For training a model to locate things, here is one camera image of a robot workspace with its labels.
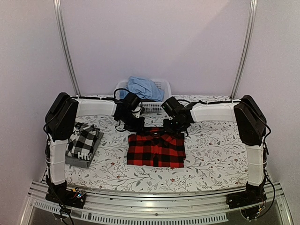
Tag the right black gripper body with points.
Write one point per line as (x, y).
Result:
(175, 126)

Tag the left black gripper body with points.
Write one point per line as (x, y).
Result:
(131, 124)

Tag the red black plaid shirt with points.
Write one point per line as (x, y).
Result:
(154, 147)

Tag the black white plaid shirt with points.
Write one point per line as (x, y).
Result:
(82, 141)

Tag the grey shirt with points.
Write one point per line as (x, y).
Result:
(82, 163)

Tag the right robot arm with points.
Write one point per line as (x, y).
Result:
(251, 123)

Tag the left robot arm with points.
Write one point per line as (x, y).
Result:
(60, 122)

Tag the white plastic basket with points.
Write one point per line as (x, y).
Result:
(148, 104)

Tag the blue shirt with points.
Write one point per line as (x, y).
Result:
(144, 88)

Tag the floral tablecloth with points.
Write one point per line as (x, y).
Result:
(216, 159)

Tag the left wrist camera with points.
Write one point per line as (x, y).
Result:
(133, 104)

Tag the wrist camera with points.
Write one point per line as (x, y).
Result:
(133, 104)
(172, 107)

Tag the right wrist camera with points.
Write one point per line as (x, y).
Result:
(172, 107)

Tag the aluminium front rail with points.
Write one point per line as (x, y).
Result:
(104, 207)

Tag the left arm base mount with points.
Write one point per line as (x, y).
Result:
(60, 194)

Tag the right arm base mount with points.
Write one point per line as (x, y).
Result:
(252, 195)

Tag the left aluminium post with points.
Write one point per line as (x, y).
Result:
(65, 47)

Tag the aluminium post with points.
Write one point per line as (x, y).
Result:
(65, 47)
(245, 49)

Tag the right aluminium post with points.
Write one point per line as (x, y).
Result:
(245, 49)

